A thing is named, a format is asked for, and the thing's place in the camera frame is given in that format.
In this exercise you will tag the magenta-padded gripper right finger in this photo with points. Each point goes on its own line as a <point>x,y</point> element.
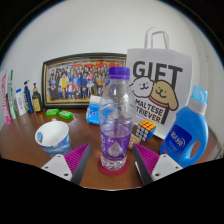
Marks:
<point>146,157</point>

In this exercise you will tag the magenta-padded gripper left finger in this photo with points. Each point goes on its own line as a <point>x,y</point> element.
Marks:
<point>79,157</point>

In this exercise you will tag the clear purple-label water bottle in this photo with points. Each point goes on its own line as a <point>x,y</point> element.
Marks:
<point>116,133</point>

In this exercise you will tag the small beige packet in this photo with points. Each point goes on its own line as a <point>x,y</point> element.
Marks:
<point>135,140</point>

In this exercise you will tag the colourful puzzle cube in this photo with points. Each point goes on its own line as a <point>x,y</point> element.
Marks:
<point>145,130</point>

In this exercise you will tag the starry print paper cup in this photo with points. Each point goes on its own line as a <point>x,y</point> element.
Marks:
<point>53,138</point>

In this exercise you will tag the flat round red coaster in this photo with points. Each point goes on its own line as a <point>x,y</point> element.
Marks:
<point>113,172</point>

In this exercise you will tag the blue detergent bottle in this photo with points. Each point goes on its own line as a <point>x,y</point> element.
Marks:
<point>181,133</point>

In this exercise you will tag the small green pack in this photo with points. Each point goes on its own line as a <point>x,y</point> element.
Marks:
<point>52,112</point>
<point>65,114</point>

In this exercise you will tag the blue tissue pack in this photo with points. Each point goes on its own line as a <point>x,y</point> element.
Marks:
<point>92,111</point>

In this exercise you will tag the amber black pump bottle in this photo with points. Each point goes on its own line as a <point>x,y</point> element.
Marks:
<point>37,101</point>

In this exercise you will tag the framed group photo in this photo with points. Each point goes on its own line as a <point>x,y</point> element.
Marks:
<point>75,81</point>

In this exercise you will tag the dark blue pump bottle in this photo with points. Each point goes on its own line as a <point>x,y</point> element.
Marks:
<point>28,100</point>

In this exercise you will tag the white paper gift bag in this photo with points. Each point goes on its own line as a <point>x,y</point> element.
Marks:
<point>160,80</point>

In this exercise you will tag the white bottle blue cap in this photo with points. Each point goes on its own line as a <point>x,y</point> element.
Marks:
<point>20,103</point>

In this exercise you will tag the tall green white box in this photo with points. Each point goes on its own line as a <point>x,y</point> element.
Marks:
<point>12,96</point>

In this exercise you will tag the tall pink white box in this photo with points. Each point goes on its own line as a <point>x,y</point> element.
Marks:
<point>4,100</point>

